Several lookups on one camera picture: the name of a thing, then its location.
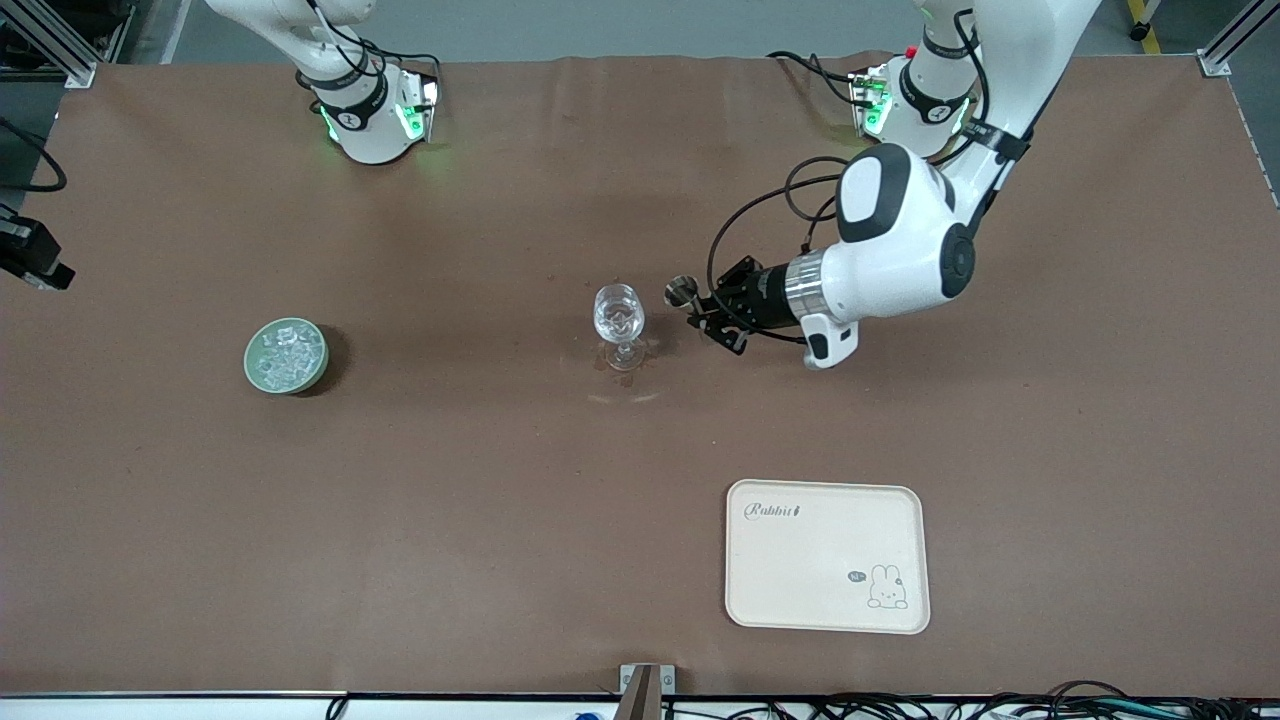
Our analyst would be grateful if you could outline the clear ice cubes pile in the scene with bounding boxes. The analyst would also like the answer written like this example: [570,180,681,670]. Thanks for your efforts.
[255,322,323,387]

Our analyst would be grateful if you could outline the clear wine glass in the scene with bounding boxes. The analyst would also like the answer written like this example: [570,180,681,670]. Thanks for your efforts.
[590,284,651,373]

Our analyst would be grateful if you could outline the green round bowl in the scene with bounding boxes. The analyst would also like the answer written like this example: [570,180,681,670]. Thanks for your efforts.
[243,318,329,396]

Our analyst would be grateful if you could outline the cream rabbit print tray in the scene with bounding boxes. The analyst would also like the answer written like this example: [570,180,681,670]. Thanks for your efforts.
[725,479,931,635]

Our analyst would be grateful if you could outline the brown table cover sheet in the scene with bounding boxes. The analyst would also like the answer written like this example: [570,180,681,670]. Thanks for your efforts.
[0,55,1280,698]

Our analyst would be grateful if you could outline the aluminium frame profile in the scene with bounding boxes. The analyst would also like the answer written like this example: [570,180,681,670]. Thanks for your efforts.
[0,0,98,89]
[1198,0,1280,77]

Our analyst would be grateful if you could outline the green-lit metal connector bracket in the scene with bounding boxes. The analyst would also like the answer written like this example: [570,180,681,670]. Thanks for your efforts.
[398,68,441,143]
[850,68,891,137]

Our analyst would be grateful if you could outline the black left base cable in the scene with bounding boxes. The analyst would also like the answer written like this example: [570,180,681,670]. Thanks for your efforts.
[768,50,861,106]

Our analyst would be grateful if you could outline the black base cable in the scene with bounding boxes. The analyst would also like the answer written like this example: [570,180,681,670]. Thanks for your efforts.
[768,50,861,106]
[300,0,442,86]

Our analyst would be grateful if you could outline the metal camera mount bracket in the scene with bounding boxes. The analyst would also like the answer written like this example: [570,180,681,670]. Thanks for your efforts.
[615,664,676,720]

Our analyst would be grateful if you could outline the black cable bundle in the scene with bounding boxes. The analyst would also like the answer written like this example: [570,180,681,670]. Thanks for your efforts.
[660,682,1280,720]

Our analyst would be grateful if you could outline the black right base cable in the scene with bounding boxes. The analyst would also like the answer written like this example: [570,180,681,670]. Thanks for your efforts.
[300,0,442,86]

